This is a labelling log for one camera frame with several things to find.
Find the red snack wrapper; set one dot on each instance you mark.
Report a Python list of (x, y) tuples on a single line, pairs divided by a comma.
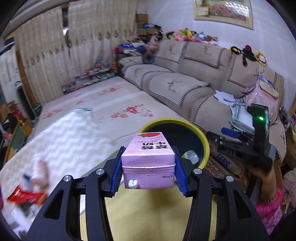
[(19, 196)]

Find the black yellow plush toy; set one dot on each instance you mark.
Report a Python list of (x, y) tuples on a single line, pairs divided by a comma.
[(247, 54)]

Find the floral cream floor mat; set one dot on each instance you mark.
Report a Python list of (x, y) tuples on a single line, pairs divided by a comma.
[(119, 107)]

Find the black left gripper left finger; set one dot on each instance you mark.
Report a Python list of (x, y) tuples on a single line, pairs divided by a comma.
[(59, 217)]

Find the low shelf with toys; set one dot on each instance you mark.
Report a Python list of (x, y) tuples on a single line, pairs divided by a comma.
[(99, 72)]

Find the pile of plush toys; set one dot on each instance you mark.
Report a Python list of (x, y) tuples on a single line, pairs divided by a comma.
[(149, 36)]

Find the yellow rimmed dark trash bin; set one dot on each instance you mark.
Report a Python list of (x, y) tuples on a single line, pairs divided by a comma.
[(183, 135)]

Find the black tower fan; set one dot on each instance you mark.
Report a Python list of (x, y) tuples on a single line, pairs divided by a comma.
[(26, 103)]

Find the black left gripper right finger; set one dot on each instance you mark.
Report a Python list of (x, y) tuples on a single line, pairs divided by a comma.
[(236, 217)]

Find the stacked cardboard boxes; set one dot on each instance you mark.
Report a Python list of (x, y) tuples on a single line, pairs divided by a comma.
[(143, 23)]

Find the beige lace curtains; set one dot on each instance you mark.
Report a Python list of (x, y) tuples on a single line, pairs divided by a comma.
[(51, 59)]

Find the pink strawberry milk carton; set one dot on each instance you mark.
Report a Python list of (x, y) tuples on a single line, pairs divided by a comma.
[(149, 162)]

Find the green plastic bottle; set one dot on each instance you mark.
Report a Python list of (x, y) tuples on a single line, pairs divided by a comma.
[(192, 156)]

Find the papers on sofa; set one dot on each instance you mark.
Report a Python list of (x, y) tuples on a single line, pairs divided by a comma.
[(241, 119)]

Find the pink bag on sofa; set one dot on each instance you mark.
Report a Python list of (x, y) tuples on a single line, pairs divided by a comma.
[(263, 93)]

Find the framed floral wall picture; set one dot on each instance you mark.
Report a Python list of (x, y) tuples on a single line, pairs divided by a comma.
[(236, 12)]

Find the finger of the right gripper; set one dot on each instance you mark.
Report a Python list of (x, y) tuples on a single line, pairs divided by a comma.
[(228, 142), (242, 136)]

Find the pink sleeved forearm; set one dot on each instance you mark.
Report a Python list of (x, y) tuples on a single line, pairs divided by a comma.
[(268, 206)]

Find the beige sectional sofa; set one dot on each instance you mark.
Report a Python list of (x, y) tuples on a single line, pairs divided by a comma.
[(186, 75)]

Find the person's right hand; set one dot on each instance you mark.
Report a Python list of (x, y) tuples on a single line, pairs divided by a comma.
[(267, 177)]

